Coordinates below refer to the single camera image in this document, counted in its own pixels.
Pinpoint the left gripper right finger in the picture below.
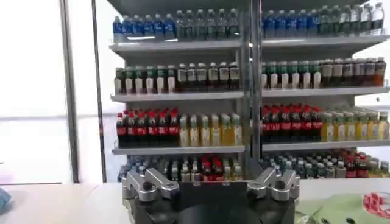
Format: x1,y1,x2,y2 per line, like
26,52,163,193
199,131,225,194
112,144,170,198
246,167,301,202

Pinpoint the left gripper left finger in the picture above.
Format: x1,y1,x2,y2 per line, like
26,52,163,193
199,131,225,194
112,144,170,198
121,167,181,203

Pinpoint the green shirt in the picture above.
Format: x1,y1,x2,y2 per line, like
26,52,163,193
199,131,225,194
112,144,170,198
294,192,390,224

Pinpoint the shelf rack with bottles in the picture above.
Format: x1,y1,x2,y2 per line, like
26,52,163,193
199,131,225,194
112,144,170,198
260,0,390,180
108,0,247,183

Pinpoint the blue cloth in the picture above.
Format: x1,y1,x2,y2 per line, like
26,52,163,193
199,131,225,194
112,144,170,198
0,186,12,211

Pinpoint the black white vertical post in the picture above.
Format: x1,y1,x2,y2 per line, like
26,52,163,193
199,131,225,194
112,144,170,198
240,0,263,180

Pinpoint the dark slanted frame pole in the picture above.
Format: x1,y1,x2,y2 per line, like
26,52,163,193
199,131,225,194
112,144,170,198
90,0,108,183
58,0,80,184

